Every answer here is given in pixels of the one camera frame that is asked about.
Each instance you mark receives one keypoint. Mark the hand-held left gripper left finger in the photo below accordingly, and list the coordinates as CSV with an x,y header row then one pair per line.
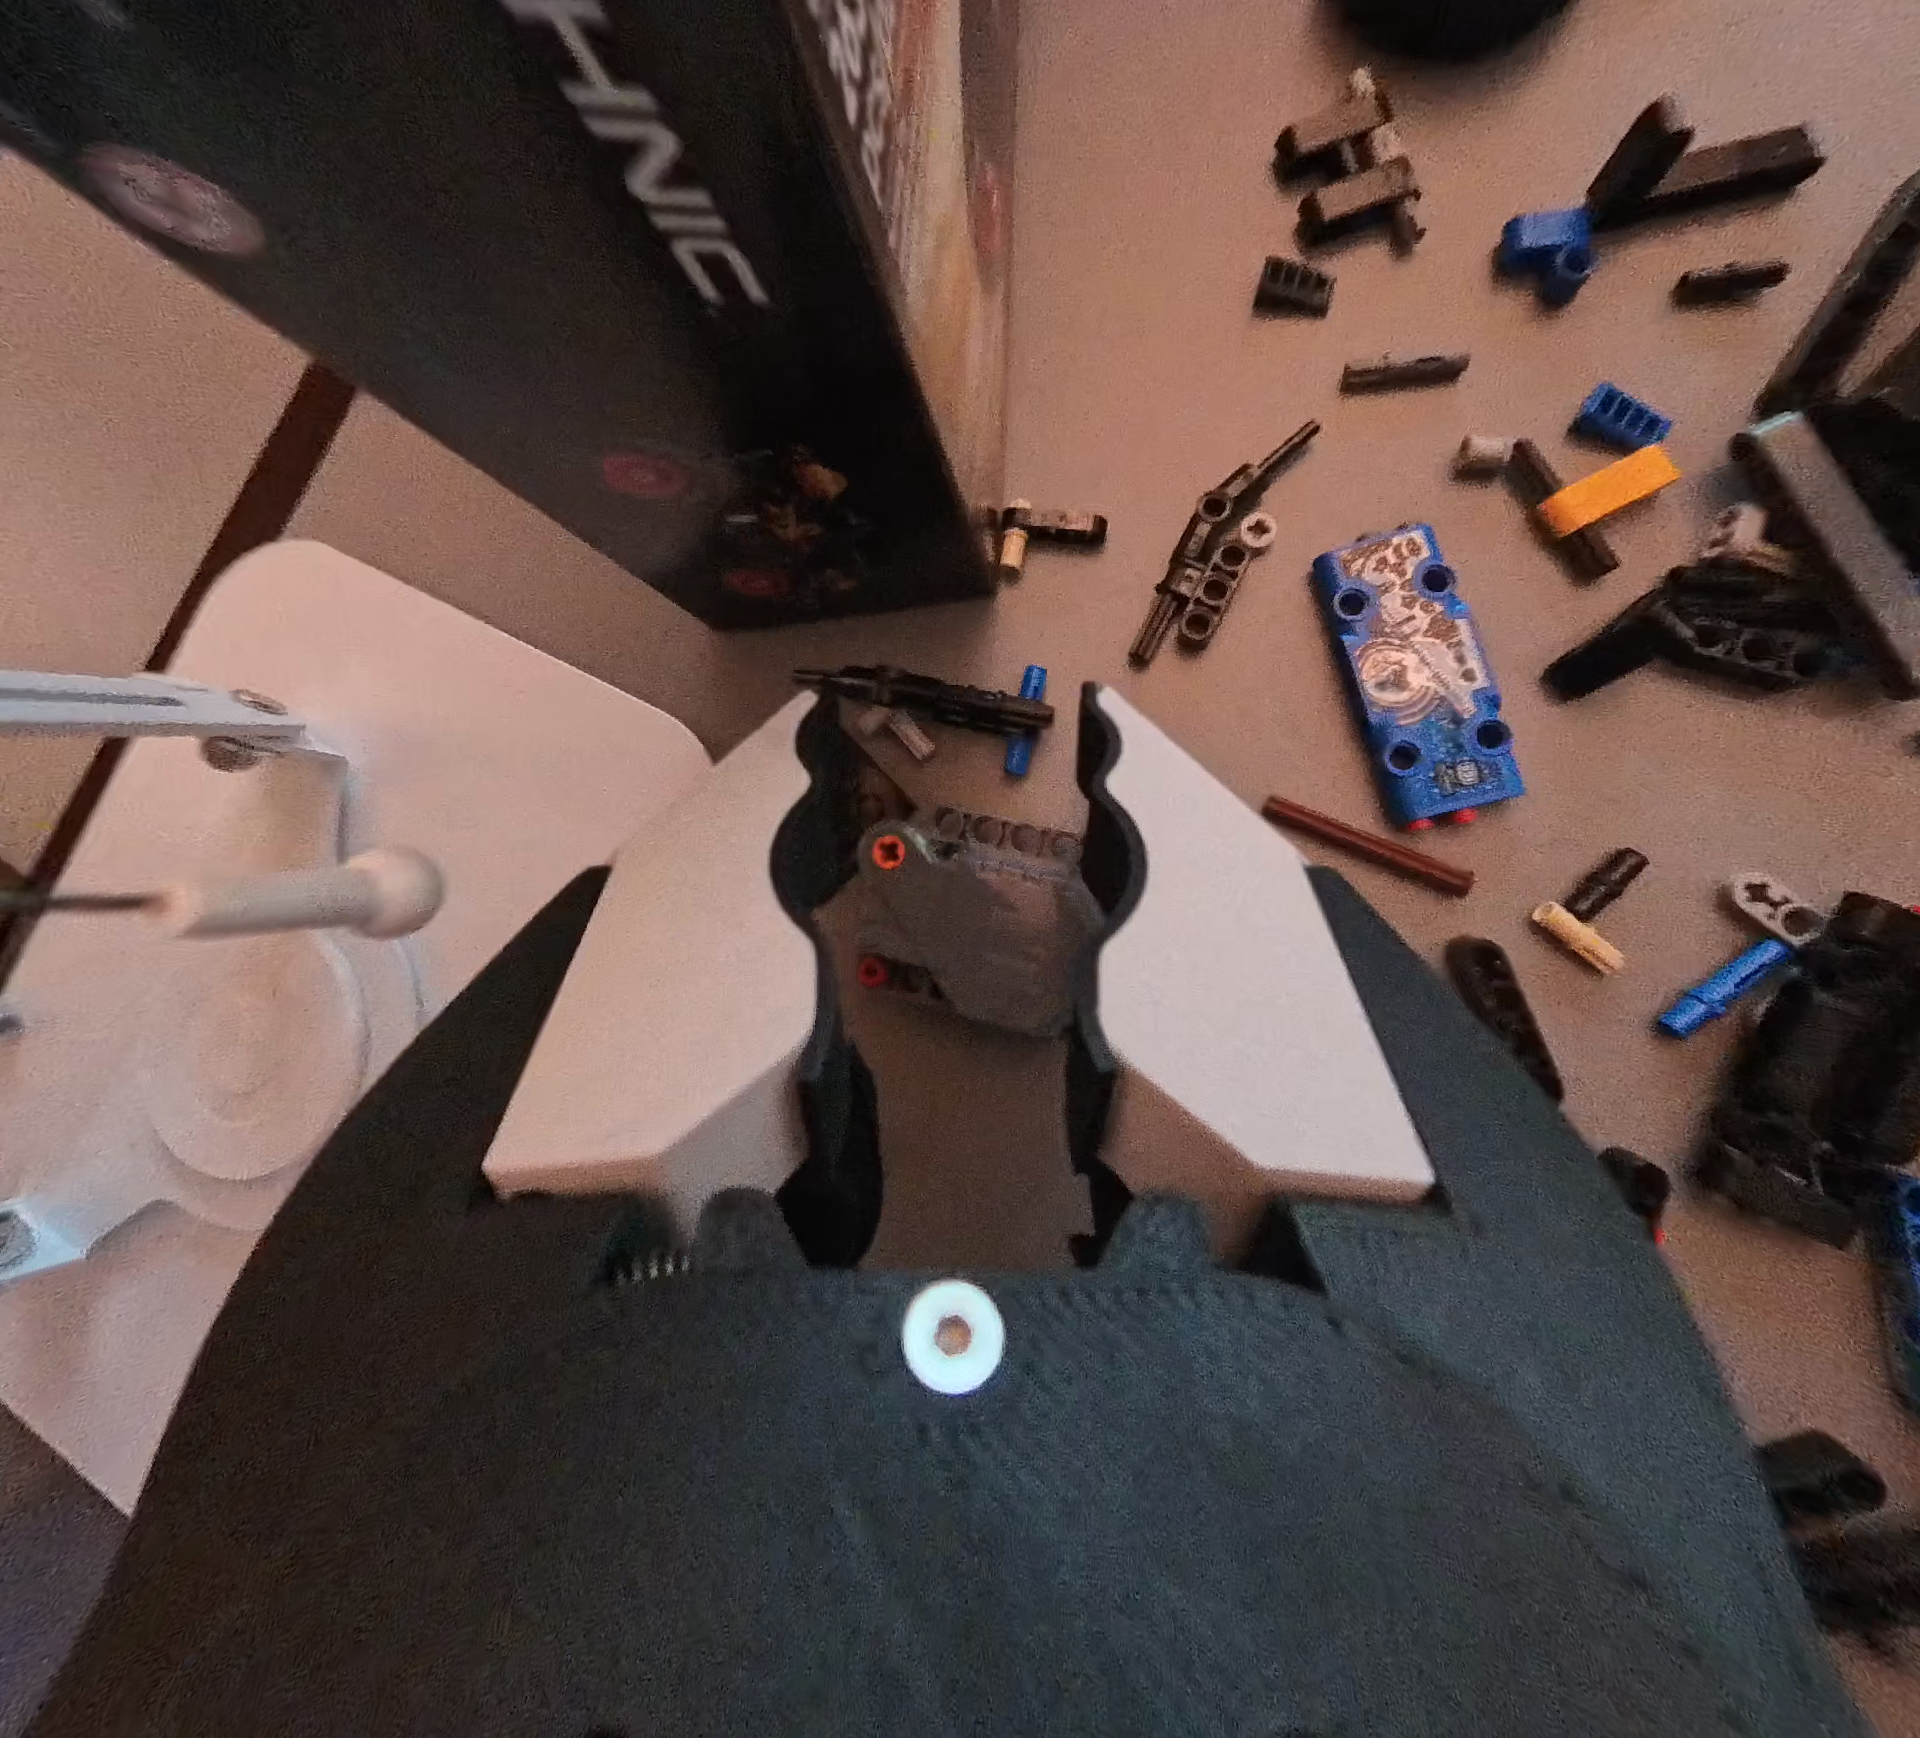
x,y
675,1020

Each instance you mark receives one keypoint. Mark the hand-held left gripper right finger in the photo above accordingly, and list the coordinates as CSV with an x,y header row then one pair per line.
x,y
1245,1020

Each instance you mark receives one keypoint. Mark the grey toy motor block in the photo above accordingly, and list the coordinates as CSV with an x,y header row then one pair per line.
x,y
975,924

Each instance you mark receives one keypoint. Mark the grey desk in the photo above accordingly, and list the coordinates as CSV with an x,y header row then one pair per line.
x,y
1201,180

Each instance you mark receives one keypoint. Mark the brown toy axle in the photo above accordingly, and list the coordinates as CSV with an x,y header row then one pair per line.
x,y
1366,845

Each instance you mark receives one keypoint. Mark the black rounded toy piece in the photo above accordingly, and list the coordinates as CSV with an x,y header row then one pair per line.
x,y
1505,1020

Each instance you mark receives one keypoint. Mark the white document stand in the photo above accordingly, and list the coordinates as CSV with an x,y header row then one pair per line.
x,y
451,719

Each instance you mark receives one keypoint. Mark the blue printed toy panel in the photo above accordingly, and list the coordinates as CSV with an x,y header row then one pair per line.
x,y
1418,673

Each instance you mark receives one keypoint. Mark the black pin assembly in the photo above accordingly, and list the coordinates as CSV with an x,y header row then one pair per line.
x,y
1216,554

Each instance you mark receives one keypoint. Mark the pile of toy building pieces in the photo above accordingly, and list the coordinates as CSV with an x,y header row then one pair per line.
x,y
1800,1020

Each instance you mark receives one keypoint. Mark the small orange toy piece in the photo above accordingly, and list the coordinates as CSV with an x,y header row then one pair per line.
x,y
1608,491

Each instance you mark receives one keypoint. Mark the small blue toy plate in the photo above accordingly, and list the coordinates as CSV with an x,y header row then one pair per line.
x,y
1620,414

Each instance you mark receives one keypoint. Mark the blue angled toy piece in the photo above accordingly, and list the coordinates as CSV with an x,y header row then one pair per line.
x,y
1549,256

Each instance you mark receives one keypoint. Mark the black toy connector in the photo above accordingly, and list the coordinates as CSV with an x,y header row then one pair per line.
x,y
1352,166

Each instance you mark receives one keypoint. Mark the toy truck set box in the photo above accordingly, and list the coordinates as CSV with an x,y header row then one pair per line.
x,y
542,120

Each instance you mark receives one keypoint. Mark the black angled toy beam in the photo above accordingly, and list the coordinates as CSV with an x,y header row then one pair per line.
x,y
1710,166

